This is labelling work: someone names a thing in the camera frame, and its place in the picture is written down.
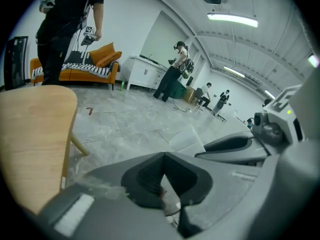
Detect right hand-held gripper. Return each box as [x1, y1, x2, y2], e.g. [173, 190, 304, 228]
[194, 83, 306, 165]

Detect oval wooden table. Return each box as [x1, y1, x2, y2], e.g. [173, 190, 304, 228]
[0, 84, 90, 215]

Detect white sink cabinet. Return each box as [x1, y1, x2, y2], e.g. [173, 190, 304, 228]
[126, 55, 176, 92]

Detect striped blanket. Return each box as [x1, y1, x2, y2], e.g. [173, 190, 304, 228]
[31, 61, 112, 76]

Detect orange sofa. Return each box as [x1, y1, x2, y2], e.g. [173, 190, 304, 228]
[29, 42, 121, 91]

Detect cardboard box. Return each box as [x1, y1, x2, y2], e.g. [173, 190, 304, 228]
[183, 85, 197, 104]

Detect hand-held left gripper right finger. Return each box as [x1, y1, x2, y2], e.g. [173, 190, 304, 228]
[164, 151, 262, 239]

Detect black cable with white adapter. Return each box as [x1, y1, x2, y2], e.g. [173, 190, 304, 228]
[173, 98, 193, 114]

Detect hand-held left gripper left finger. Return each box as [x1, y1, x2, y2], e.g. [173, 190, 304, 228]
[36, 151, 181, 240]

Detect orange cushion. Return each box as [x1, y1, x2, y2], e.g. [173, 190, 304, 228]
[88, 42, 116, 62]
[96, 51, 123, 69]

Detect black green backpack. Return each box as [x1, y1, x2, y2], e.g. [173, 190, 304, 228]
[178, 58, 195, 79]

